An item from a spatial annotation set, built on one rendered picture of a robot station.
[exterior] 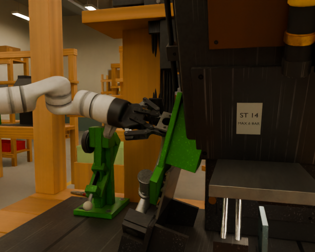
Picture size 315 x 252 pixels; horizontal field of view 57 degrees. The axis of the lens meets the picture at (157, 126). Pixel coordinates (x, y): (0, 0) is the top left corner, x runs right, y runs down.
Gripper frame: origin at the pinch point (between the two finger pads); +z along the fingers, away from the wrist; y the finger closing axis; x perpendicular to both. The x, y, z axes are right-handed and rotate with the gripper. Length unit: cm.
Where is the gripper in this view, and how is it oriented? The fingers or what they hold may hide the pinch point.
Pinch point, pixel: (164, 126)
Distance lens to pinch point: 73.4
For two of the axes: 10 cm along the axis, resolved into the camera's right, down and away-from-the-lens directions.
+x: 0.2, 6.1, 7.9
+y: 3.5, -7.4, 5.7
